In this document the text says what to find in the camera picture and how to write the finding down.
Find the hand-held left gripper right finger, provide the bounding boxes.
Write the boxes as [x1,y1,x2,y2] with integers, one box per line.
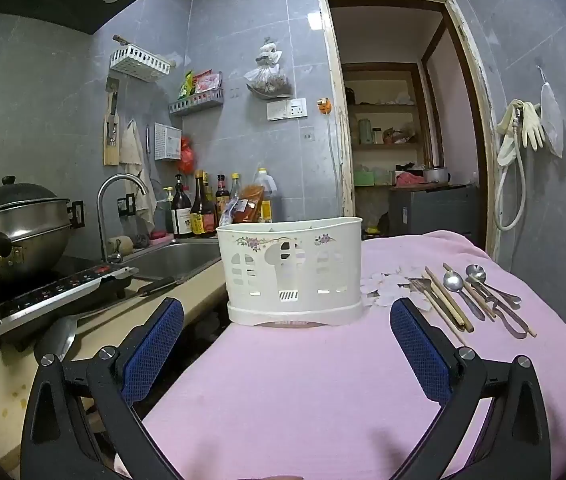
[389,296,552,480]

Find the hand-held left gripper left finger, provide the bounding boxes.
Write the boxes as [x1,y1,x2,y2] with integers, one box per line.
[20,296,185,480]

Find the metal fork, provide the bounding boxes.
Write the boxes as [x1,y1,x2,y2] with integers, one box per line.
[408,276,434,313]

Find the metal wire utensil handle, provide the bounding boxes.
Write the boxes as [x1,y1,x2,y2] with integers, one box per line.
[480,282,528,339]

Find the white plastic utensil holder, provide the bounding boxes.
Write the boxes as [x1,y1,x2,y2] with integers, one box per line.
[215,216,365,327]

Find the steel sink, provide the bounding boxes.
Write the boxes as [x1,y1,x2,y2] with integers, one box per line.
[122,239,225,284]

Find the beige loofah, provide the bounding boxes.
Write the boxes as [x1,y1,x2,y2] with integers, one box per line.
[106,236,134,257]

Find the black induction cooker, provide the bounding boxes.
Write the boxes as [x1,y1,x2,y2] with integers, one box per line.
[0,255,140,339]

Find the pink floral blanket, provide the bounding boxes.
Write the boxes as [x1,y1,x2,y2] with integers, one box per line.
[113,230,566,480]

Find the dark pump bottle white label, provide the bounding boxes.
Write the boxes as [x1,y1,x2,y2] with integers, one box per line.
[170,174,194,240]

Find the grey cabinet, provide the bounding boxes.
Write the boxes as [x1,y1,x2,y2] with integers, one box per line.
[388,185,479,242]

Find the dark sauce bottle yellow label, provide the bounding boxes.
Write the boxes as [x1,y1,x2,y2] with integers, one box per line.
[190,170,218,239]

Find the steel faucet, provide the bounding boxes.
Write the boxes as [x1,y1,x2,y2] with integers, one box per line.
[96,173,150,265]

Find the cream rubber gloves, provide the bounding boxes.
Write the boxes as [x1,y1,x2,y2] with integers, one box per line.
[519,101,546,150]

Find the dark sauce bottle red label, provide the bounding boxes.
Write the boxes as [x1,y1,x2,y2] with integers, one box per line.
[214,174,231,212]

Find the orange snack bag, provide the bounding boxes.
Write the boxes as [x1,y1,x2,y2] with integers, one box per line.
[222,185,267,226]

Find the metal steamer pot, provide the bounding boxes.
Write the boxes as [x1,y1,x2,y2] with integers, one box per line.
[0,199,73,286]

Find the white mesh bag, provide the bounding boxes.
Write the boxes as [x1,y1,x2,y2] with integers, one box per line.
[537,66,566,159]

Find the small metal pot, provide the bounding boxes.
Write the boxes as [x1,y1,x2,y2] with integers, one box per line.
[422,166,452,185]

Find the cooking oil jug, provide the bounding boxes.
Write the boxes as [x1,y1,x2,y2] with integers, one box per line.
[253,168,283,224]

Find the red plastic bag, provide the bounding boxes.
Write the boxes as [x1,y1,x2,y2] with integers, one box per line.
[179,136,197,174]

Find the wooden cutting board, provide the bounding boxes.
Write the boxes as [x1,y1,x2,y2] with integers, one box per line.
[103,91,120,167]

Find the wooden shelf unit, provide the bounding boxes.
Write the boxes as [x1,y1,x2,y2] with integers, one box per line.
[341,62,434,189]

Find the beige hanging towel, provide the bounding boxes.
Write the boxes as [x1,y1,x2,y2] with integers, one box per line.
[119,120,157,233]

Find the black pot lid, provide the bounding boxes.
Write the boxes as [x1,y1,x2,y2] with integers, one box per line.
[0,175,60,222]

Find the red snack packet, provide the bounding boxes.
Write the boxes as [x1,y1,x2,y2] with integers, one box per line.
[193,70,222,95]

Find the clear bag of dried goods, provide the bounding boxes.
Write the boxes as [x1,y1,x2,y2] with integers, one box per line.
[244,61,294,100]

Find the white crumpled plastic bag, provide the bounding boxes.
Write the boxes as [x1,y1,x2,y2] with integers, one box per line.
[257,37,284,66]

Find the metal spatula black handle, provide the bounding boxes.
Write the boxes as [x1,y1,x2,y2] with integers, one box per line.
[33,276,178,367]

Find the white hose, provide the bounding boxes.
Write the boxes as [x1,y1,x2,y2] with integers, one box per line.
[493,100,528,232]

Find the white plastic wall box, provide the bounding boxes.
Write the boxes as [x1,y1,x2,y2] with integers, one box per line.
[154,123,183,161]

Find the grey wall shelf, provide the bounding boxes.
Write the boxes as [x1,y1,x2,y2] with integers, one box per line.
[168,87,225,117]

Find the worn wooden door frame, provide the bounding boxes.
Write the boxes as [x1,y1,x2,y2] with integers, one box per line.
[316,0,502,261]

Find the white slotted wall basket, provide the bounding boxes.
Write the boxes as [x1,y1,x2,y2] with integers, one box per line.
[109,44,171,84]

